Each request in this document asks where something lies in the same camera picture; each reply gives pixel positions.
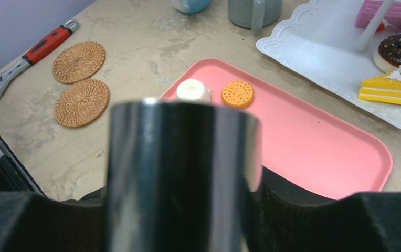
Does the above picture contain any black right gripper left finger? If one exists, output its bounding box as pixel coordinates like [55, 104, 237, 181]
[0, 192, 105, 251]

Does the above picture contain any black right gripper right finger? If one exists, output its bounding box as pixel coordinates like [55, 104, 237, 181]
[242, 171, 401, 251]

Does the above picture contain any pink serving tray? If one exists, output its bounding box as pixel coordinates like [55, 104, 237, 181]
[179, 58, 393, 200]

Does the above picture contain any orange round cookie top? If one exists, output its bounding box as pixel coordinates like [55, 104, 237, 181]
[221, 80, 255, 109]

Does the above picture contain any round waffle coaster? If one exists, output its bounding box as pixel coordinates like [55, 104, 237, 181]
[52, 41, 106, 84]
[54, 79, 110, 128]

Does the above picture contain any white round cake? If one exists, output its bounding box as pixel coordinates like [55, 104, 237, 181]
[176, 79, 212, 104]

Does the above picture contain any yellow triangular sprinkle cake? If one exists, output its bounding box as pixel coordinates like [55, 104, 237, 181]
[357, 66, 401, 105]

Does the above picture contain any white three-tier cake stand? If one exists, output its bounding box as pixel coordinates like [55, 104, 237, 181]
[256, 1, 401, 129]

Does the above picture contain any grey mug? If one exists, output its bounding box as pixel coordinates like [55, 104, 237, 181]
[227, 0, 283, 32]

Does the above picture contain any chocolate sprinkle donut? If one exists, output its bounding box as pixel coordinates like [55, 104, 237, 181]
[373, 33, 401, 72]

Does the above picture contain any white small cup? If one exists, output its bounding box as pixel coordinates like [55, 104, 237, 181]
[171, 0, 212, 14]

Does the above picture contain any pink cake with cherry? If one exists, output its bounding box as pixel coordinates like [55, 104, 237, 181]
[355, 0, 401, 33]

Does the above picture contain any red handled adjustable wrench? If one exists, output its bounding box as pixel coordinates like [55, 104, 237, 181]
[0, 19, 80, 99]

